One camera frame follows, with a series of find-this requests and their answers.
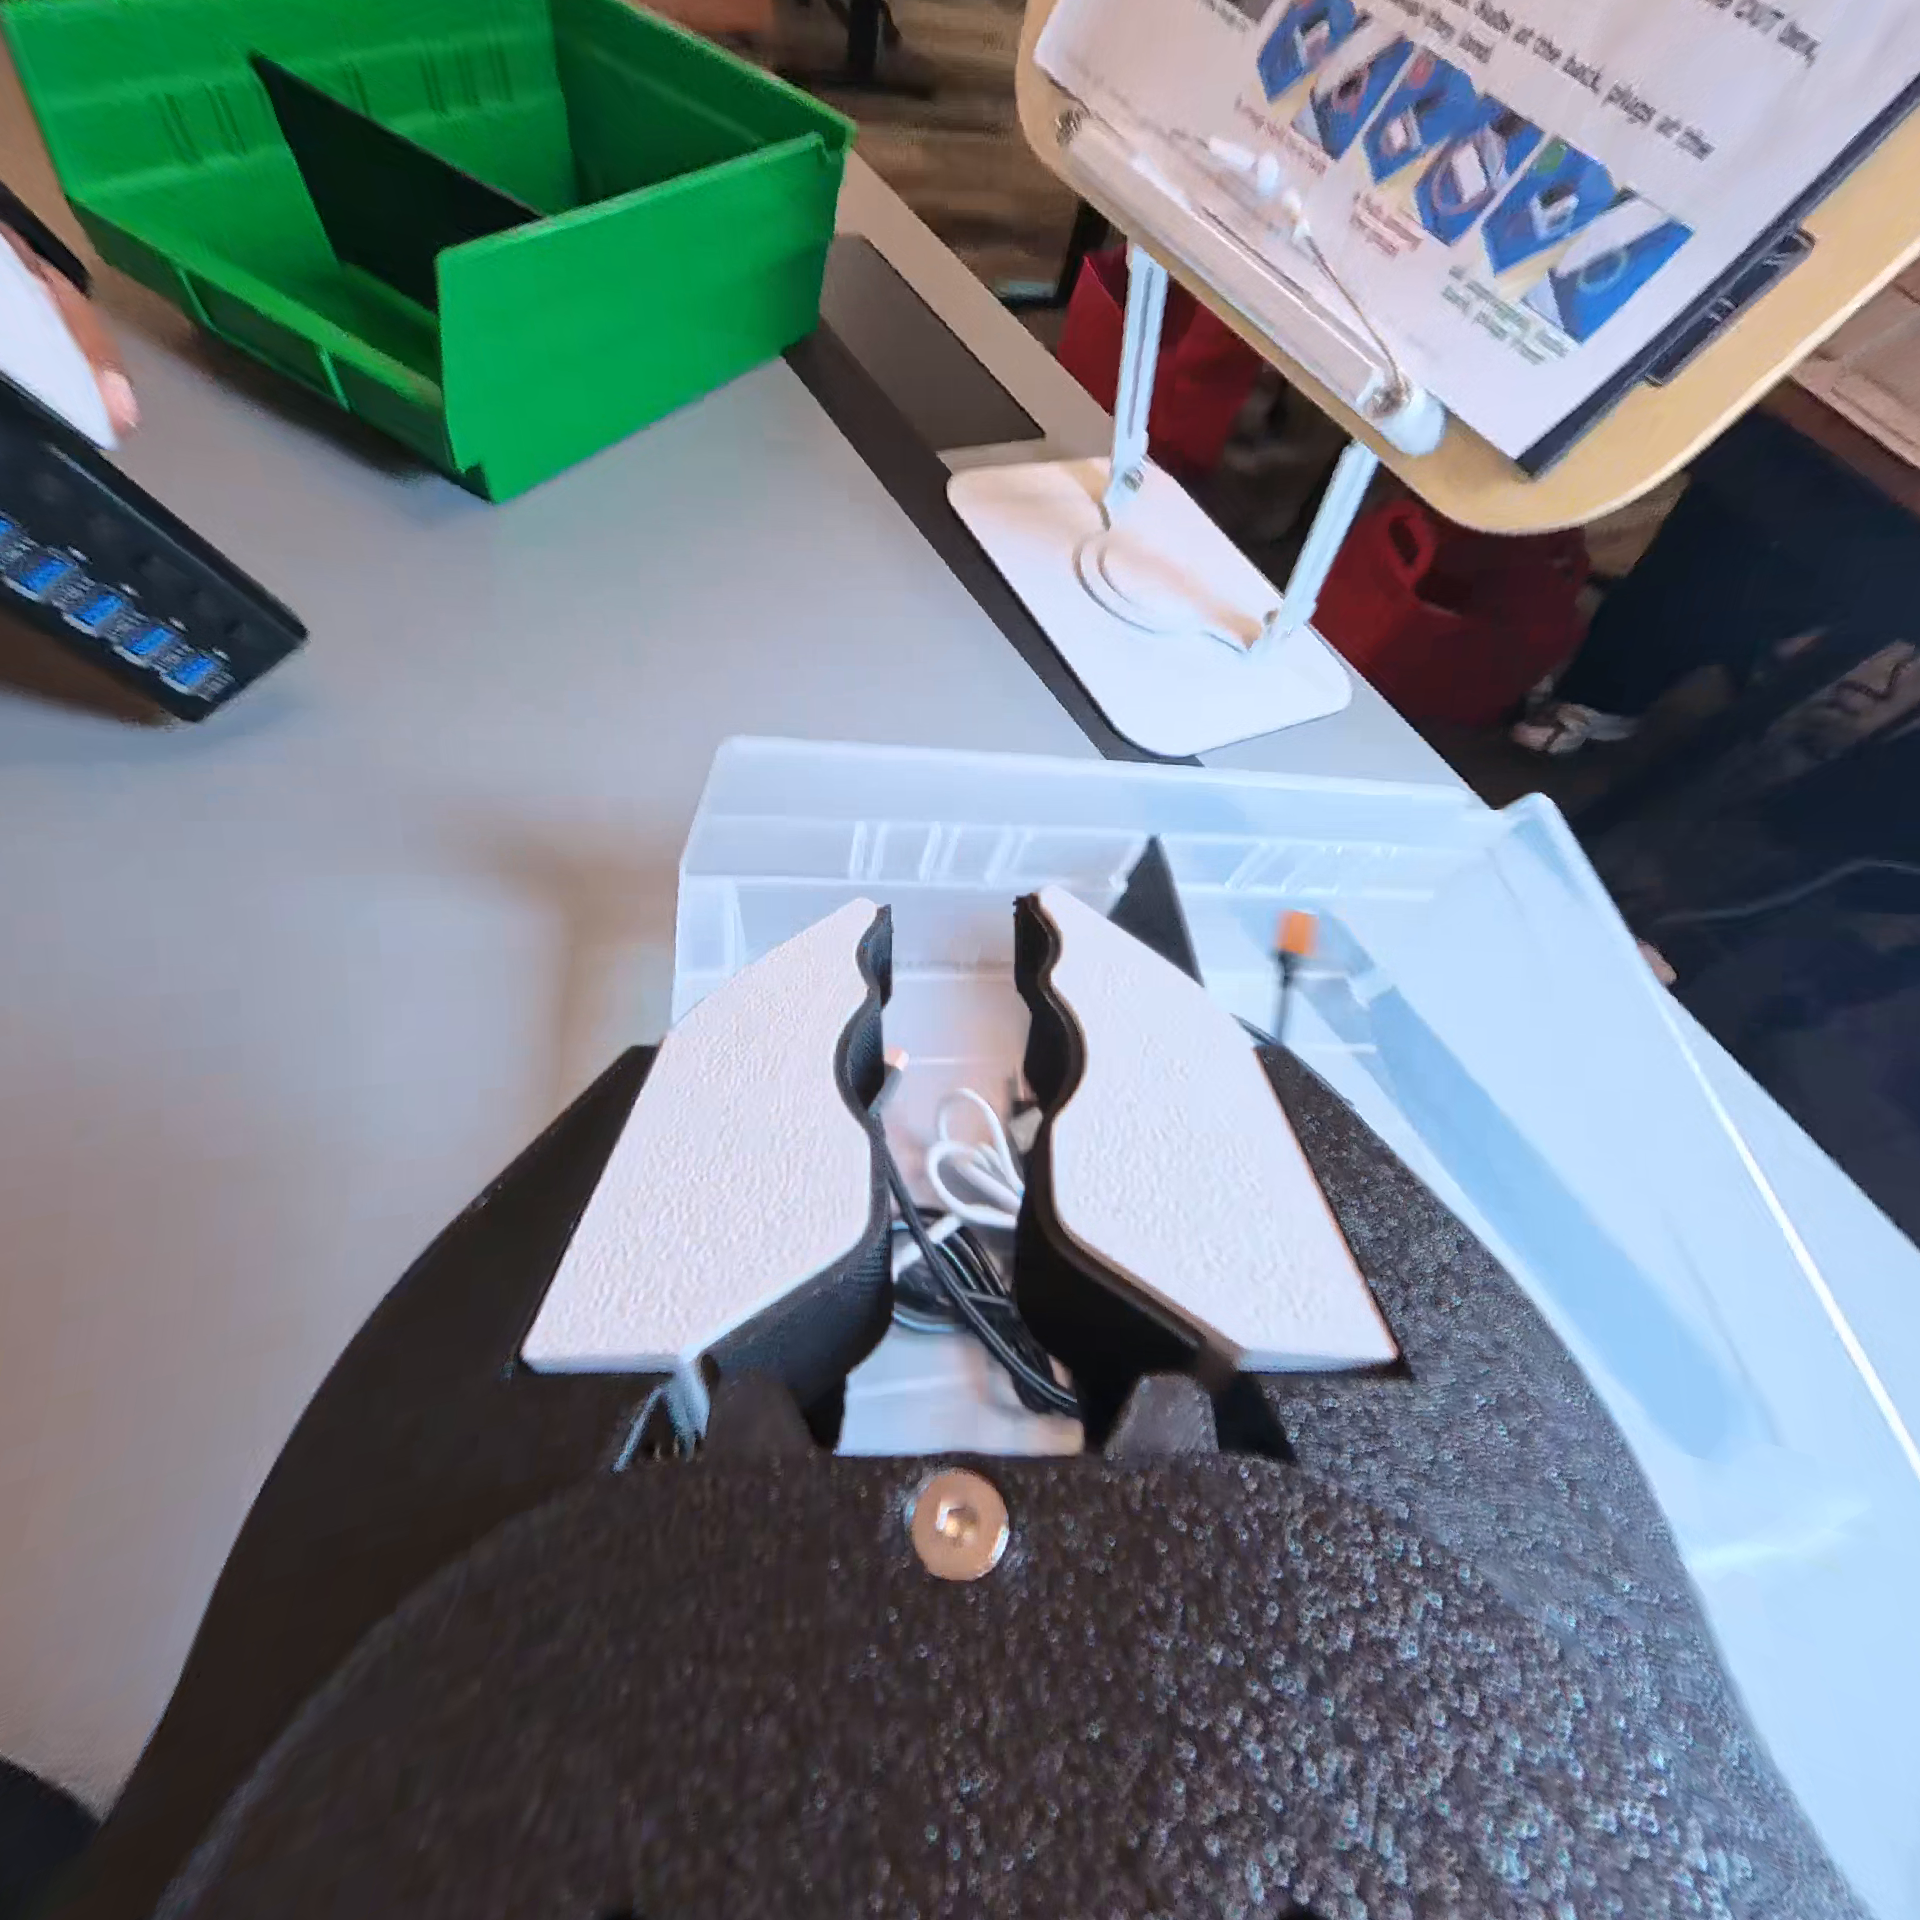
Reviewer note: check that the clear plastic storage bin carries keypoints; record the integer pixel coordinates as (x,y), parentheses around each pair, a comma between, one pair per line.
(1050,809)

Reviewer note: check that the green plastic storage bin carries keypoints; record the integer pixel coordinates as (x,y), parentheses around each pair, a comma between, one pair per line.
(630,347)

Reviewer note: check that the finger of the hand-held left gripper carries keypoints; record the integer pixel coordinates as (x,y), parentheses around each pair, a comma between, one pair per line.
(43,329)

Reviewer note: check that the black bin divider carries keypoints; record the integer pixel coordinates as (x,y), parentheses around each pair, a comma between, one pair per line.
(390,196)
(1158,931)

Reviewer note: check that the red bag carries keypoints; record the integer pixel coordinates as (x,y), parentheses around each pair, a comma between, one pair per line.
(1440,615)
(1200,389)

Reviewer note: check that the printed instruction sheet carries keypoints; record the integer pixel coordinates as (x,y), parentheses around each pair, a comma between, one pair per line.
(1651,89)

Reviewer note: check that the person's left hand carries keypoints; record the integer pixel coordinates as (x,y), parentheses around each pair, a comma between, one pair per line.
(115,382)

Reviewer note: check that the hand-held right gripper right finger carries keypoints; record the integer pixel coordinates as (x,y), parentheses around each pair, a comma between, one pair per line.
(1200,1185)

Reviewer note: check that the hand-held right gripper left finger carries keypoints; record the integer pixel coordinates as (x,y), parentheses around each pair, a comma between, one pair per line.
(721,1185)

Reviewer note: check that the black multi-port usb hub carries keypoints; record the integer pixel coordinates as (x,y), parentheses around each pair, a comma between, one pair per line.
(148,599)

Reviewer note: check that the instruction sheet on stand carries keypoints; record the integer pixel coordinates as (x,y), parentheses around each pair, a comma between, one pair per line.
(1036,524)

